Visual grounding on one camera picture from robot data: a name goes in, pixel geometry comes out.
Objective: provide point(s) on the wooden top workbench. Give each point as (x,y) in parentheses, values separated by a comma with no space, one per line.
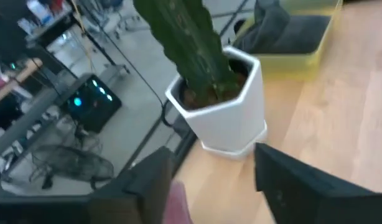
(20,74)

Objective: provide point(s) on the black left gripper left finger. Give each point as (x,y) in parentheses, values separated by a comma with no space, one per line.
(141,193)

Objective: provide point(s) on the yellow plastic bin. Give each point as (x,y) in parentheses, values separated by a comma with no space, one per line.
(290,63)

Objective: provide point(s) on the maroon baseball cap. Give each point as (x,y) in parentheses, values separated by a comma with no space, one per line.
(177,205)

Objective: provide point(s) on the dark grey baseball cap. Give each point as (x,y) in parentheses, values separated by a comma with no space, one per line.
(272,28)

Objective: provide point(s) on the white pot saucer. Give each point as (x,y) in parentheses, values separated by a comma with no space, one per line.
(234,154)

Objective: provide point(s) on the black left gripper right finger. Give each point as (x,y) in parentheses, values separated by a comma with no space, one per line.
(303,193)

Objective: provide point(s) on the tall green cactus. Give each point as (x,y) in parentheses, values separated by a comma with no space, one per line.
(191,46)

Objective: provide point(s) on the black computer tower with lights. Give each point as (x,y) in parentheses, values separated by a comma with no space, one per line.
(91,102)

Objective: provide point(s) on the white hexagonal plant pot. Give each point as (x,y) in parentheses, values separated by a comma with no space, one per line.
(228,124)

